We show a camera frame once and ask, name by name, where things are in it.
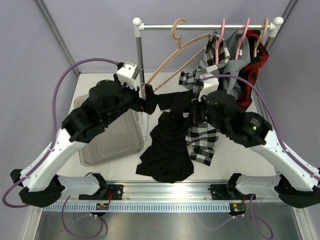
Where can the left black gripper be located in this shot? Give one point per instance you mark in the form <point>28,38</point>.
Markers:
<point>141,104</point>

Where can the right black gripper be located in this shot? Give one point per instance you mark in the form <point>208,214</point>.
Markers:
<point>195,107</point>

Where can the beige hanger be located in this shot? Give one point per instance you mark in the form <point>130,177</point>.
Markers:
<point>261,37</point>
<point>180,47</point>

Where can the pink hanger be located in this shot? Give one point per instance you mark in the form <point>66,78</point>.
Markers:
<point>219,40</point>
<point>241,39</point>

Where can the grey shirt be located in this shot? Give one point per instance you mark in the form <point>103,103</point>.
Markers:
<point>233,67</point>

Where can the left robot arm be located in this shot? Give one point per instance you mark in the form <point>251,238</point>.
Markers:
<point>106,102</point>

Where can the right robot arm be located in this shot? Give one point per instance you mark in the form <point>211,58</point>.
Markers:
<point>297,182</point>

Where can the red black plaid shirt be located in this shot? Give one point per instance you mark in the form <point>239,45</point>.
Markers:
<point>250,71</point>

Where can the clear plastic bin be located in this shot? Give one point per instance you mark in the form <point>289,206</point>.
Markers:
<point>121,139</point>

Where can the metal clothes rack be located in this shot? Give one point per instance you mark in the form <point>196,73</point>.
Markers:
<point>138,26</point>

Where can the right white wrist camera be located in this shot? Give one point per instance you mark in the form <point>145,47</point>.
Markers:
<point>210,84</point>

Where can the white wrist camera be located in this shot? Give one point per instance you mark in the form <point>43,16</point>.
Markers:
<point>210,84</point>
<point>126,74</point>

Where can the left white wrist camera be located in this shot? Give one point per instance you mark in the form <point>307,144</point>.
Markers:
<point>126,74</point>

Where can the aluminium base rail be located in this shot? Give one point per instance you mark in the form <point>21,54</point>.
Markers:
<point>189,191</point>

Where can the slotted cable duct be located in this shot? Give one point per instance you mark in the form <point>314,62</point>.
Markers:
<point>136,207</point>

